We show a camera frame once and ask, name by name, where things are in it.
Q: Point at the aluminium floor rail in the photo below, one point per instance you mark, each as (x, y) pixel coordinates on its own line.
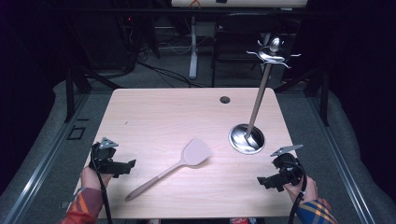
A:
(43, 168)
(341, 161)

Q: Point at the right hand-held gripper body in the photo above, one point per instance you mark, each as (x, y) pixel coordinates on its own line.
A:
(289, 169)

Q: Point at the black chair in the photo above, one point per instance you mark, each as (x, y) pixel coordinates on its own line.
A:
(239, 34)

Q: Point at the light desk top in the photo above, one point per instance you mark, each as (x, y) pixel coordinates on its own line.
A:
(249, 2)

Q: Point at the red packet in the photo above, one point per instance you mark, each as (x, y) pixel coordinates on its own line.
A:
(243, 221)

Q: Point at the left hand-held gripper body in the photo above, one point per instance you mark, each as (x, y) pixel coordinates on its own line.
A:
(104, 155)

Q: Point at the black table grommet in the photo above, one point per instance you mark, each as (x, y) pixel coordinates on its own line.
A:
(224, 100)

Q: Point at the beige silicone spatula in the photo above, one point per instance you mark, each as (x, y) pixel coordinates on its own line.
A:
(194, 153)

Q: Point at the person's left hand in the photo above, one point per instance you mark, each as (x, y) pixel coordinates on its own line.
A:
(91, 179)

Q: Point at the person's right hand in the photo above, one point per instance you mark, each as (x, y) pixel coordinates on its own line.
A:
(306, 191)

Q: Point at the white desk leg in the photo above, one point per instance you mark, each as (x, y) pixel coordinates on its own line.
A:
(193, 53)

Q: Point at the metal utensil stand with hooks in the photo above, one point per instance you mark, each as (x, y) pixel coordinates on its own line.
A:
(257, 102)

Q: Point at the black metal frame post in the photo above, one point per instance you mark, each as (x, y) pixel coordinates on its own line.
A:
(69, 96)
(325, 99)

